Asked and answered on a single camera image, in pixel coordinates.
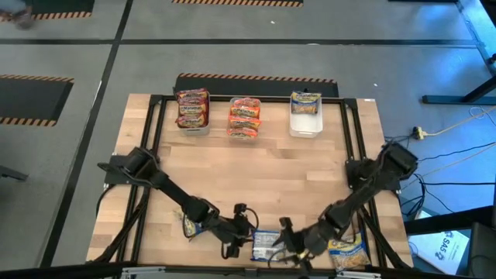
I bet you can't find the dark grey chair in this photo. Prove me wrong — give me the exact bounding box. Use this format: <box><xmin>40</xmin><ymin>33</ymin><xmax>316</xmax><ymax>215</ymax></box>
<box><xmin>467</xmin><ymin>221</ymin><xmax>496</xmax><ymax>279</ymax></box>

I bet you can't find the dark grey furniture foot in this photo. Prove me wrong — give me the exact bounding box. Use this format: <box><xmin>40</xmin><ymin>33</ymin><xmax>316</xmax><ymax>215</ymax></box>
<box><xmin>0</xmin><ymin>165</ymin><xmax>29</xmax><ymax>182</ymax></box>

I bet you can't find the white plastic bin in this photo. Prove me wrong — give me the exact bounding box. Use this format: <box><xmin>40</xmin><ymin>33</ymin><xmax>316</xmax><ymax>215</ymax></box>
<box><xmin>288</xmin><ymin>92</ymin><xmax>325</xmax><ymax>140</ymax></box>

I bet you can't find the black beam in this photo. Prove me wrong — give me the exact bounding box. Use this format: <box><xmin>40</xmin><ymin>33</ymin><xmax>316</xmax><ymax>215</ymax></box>
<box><xmin>402</xmin><ymin>205</ymin><xmax>496</xmax><ymax>236</ymax></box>

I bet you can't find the clear plastic bin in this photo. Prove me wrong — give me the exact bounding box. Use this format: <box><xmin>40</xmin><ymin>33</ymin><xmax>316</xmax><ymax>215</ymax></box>
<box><xmin>227</xmin><ymin>96</ymin><xmax>263</xmax><ymax>143</ymax></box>

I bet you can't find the white printed box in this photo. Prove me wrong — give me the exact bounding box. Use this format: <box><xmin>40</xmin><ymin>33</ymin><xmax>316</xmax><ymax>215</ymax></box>
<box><xmin>408</xmin><ymin>229</ymin><xmax>470</xmax><ymax>276</ymax></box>

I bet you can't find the black hazard-striped floor mat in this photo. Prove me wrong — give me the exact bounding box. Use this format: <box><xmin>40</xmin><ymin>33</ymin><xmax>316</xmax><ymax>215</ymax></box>
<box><xmin>170</xmin><ymin>0</ymin><xmax>305</xmax><ymax>8</ymax></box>
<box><xmin>22</xmin><ymin>0</ymin><xmax>96</xmax><ymax>21</ymax></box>
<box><xmin>173</xmin><ymin>72</ymin><xmax>339</xmax><ymax>98</ymax></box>
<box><xmin>0</xmin><ymin>73</ymin><xmax>74</xmax><ymax>128</ymax></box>

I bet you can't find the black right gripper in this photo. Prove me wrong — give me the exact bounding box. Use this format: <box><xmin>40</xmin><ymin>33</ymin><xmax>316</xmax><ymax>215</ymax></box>
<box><xmin>272</xmin><ymin>216</ymin><xmax>330</xmax><ymax>279</ymax></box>

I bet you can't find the black floor cable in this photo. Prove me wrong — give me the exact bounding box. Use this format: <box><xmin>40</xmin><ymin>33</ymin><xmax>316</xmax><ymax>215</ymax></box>
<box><xmin>418</xmin><ymin>141</ymin><xmax>496</xmax><ymax>167</ymax></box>
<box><xmin>420</xmin><ymin>181</ymin><xmax>496</xmax><ymax>186</ymax></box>

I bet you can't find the desk with black legs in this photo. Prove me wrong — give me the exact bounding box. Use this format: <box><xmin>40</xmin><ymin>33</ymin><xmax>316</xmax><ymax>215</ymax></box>
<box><xmin>421</xmin><ymin>0</ymin><xmax>496</xmax><ymax>106</ymax></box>

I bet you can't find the blue Maruchan ramen packet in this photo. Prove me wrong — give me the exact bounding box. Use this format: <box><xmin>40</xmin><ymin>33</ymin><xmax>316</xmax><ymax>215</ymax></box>
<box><xmin>172</xmin><ymin>208</ymin><xmax>205</xmax><ymax>240</ymax></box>
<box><xmin>290</xmin><ymin>91</ymin><xmax>322</xmax><ymax>115</ymax></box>
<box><xmin>250</xmin><ymin>229</ymin><xmax>288</xmax><ymax>263</ymax></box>
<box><xmin>328</xmin><ymin>231</ymin><xmax>372</xmax><ymax>272</ymax></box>

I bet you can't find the grey translucent plastic bin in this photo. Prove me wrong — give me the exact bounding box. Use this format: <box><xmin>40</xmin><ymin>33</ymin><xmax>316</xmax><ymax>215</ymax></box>
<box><xmin>177</xmin><ymin>91</ymin><xmax>212</xmax><ymax>137</ymax></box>

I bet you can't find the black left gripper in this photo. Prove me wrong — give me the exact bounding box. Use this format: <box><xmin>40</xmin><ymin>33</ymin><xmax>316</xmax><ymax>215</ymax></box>
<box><xmin>211</xmin><ymin>203</ymin><xmax>257</xmax><ymax>260</ymax></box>

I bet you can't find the silver aluminium extrusion bar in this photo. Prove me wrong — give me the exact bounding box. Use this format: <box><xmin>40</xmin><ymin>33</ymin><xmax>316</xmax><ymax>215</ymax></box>
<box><xmin>336</xmin><ymin>270</ymin><xmax>383</xmax><ymax>279</ymax></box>
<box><xmin>120</xmin><ymin>266</ymin><xmax>166</xmax><ymax>277</ymax></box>

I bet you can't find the beige extension cable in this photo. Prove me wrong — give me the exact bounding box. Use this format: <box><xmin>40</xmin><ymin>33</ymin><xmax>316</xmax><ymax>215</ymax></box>
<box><xmin>424</xmin><ymin>105</ymin><xmax>496</xmax><ymax>137</ymax></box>

